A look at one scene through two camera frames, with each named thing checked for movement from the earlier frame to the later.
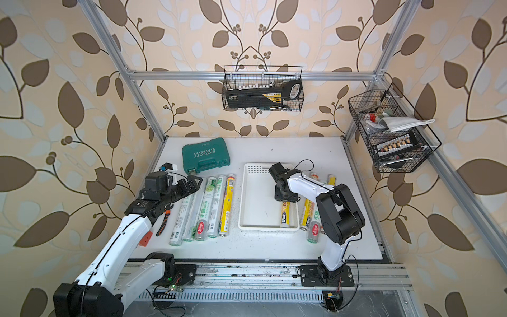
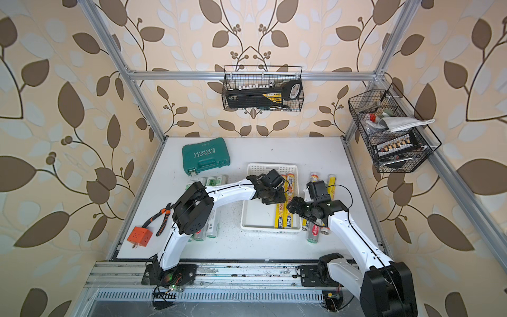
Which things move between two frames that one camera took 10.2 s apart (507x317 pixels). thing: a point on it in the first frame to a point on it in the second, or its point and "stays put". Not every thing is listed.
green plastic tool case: (206, 155) stays put
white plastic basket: (259, 211) stays put
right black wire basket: (397, 138) stays put
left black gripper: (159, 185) to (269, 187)
